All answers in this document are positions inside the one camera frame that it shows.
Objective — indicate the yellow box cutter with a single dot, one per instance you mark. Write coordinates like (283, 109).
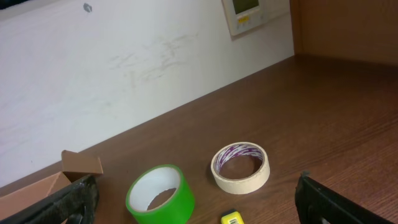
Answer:
(232, 217)

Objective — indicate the white wall control panel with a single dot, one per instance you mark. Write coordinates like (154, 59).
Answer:
(244, 15)

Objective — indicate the brown cardboard box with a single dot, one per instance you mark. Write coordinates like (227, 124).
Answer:
(74, 167)

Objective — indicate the wooden side panel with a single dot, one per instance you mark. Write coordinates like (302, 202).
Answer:
(359, 30)

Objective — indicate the green tape roll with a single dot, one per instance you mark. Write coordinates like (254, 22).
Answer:
(176, 209)

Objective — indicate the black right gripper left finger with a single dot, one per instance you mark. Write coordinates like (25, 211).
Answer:
(75, 203)

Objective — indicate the cream masking tape roll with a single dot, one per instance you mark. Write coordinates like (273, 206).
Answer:
(245, 185)

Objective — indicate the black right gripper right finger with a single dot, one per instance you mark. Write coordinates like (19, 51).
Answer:
(317, 204)

